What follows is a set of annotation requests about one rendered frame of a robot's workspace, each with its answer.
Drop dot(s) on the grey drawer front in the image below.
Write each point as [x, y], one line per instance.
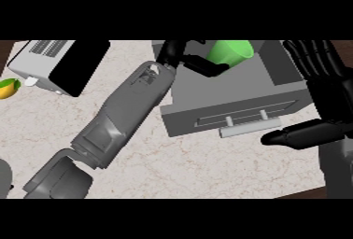
[184, 123]

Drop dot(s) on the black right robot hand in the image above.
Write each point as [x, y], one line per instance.
[329, 93]

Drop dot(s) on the yellow green fruit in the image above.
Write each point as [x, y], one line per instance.
[8, 88]

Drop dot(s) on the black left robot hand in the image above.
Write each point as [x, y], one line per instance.
[203, 66]

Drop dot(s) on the grey rounded object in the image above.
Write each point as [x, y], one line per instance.
[5, 179]

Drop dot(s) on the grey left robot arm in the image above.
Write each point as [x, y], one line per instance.
[126, 104]

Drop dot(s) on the green cup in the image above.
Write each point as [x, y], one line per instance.
[230, 53]

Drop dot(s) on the grey open drawer box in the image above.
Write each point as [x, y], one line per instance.
[239, 85]

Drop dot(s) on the white and black toaster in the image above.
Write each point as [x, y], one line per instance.
[47, 67]

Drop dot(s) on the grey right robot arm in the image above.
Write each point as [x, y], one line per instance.
[338, 171]

